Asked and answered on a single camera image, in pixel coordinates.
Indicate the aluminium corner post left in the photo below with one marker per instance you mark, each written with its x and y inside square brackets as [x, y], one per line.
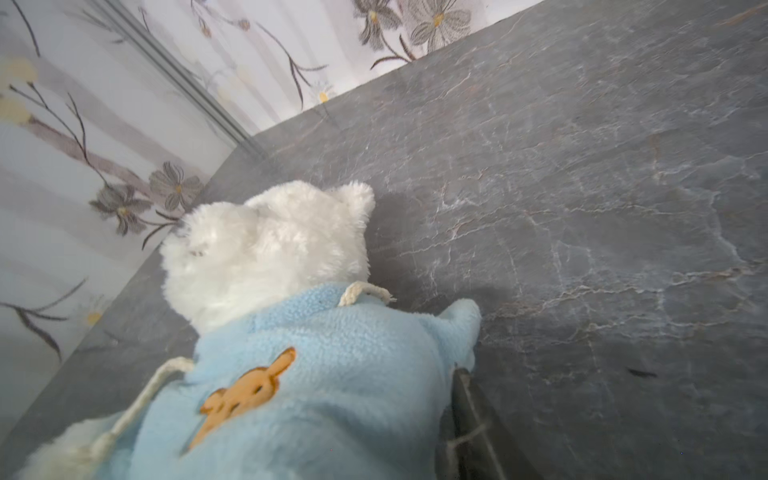
[126, 24]

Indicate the light blue fleece hoodie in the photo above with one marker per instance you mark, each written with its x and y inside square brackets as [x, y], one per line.
[310, 388]

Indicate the white plush teddy bear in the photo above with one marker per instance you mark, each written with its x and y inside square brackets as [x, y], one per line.
[225, 262]

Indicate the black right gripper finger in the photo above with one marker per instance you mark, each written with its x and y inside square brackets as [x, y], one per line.
[482, 447]

